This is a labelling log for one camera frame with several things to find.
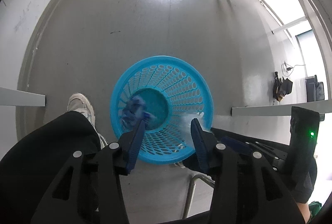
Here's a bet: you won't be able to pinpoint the blue snack wrapper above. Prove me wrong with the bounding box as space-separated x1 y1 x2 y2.
120 95 156 130

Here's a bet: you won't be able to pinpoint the clear plastic bag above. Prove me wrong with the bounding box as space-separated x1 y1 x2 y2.
178 110 212 134

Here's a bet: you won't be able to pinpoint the person's right hand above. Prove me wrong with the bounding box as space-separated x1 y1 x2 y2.
297 202 311 223

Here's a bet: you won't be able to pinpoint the blue plastic waste basket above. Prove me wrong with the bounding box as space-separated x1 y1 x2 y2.
110 55 214 164

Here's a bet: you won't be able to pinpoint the green sleeve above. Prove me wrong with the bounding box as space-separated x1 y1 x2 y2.
309 201 322 218

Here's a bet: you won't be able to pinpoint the white sneaker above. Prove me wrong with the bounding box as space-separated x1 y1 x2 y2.
67 93 108 149

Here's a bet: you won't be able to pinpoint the dark bag on floor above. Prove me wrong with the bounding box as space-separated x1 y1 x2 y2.
272 71 293 102

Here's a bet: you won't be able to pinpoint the person's black trouser legs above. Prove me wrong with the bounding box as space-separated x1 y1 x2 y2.
1 111 101 223

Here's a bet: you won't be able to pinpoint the metal chair frame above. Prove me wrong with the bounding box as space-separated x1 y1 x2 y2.
182 173 214 219

